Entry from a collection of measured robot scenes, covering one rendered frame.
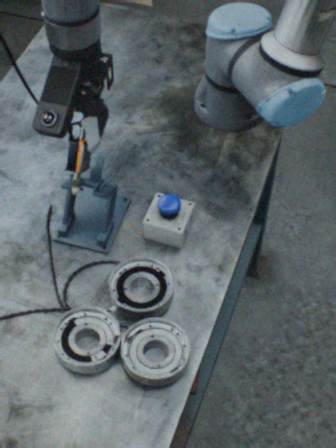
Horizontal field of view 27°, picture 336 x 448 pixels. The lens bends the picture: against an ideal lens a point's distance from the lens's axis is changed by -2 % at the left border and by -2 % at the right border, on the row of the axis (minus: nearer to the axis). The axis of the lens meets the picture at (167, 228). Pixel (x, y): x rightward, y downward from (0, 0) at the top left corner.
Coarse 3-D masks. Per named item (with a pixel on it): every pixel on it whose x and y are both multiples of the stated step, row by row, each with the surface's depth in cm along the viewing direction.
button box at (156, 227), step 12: (156, 204) 123; (192, 204) 123; (156, 216) 121; (168, 216) 121; (180, 216) 121; (192, 216) 124; (144, 228) 122; (156, 228) 120; (168, 228) 120; (180, 228) 120; (156, 240) 123; (168, 240) 122; (180, 240) 121
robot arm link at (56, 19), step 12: (48, 0) 87; (60, 0) 86; (72, 0) 86; (84, 0) 87; (96, 0) 89; (48, 12) 89; (60, 12) 88; (72, 12) 88; (84, 12) 88; (96, 12) 91; (60, 24) 89; (72, 24) 89
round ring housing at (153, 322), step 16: (144, 320) 109; (160, 320) 110; (128, 336) 109; (160, 336) 109; (176, 336) 109; (128, 352) 107; (144, 352) 110; (128, 368) 105; (160, 368) 106; (160, 384) 105
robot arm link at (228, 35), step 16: (224, 16) 126; (240, 16) 126; (256, 16) 126; (208, 32) 128; (224, 32) 124; (240, 32) 123; (256, 32) 123; (208, 48) 131; (224, 48) 126; (240, 48) 124; (208, 64) 133; (224, 64) 127; (224, 80) 132
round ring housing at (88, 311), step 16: (64, 320) 110; (112, 320) 110; (80, 336) 111; (96, 336) 111; (64, 352) 107; (80, 352) 107; (96, 352) 107; (112, 352) 106; (80, 368) 105; (96, 368) 106
